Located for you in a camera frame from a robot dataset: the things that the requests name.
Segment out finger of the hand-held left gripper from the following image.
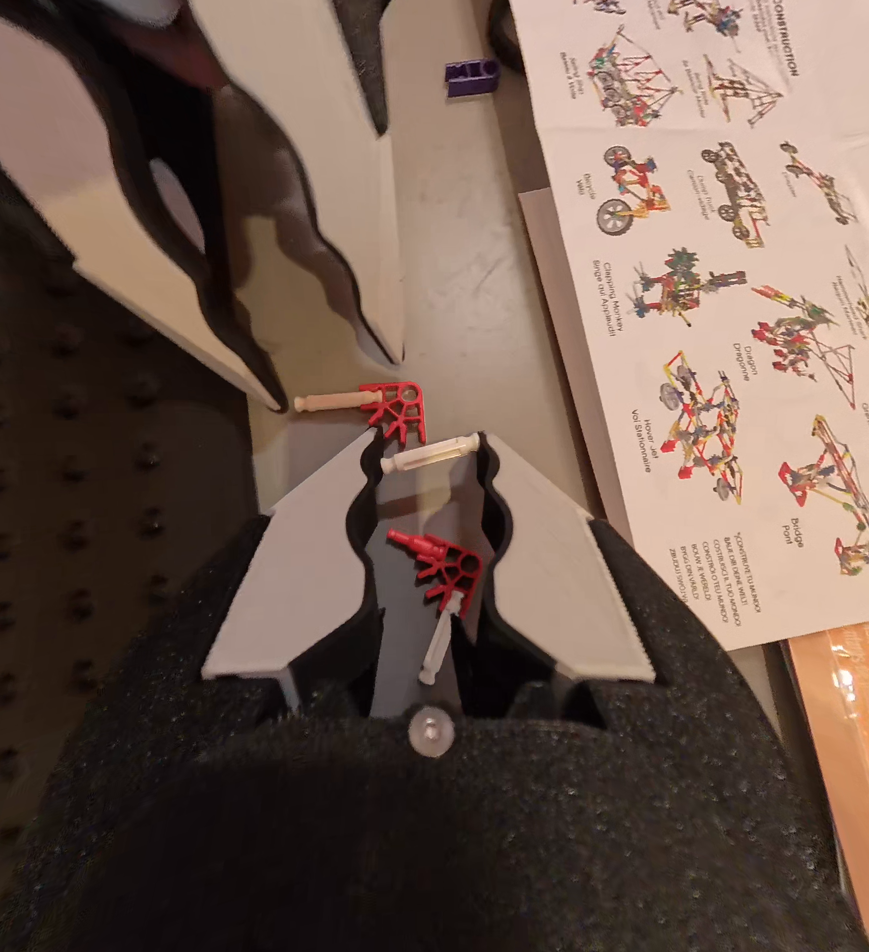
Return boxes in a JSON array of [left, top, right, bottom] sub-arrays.
[[0, 0, 290, 415], [185, 0, 407, 369]]

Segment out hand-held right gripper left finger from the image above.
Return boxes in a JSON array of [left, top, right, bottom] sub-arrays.
[[201, 430, 385, 711]]

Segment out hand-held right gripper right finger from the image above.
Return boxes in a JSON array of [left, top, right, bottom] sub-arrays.
[[478, 430, 659, 685]]

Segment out white toy rod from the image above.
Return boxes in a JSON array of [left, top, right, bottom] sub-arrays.
[[293, 392, 376, 415], [417, 606, 455, 687], [379, 433, 482, 474]]

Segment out red toy connector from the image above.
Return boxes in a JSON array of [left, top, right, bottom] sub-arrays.
[[359, 381, 430, 452], [414, 537, 485, 618]]

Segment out purple toy connector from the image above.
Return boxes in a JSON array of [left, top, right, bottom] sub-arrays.
[[445, 58, 502, 99]]

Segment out red toy rod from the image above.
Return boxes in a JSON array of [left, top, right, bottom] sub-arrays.
[[386, 527, 446, 563]]

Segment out black dotted mat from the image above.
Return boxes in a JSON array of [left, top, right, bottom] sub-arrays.
[[0, 119, 272, 938]]

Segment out orange printed toy box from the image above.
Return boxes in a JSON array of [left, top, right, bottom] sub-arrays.
[[780, 610, 869, 952]]

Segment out white printed instruction booklet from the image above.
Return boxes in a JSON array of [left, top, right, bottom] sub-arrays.
[[509, 0, 869, 652]]

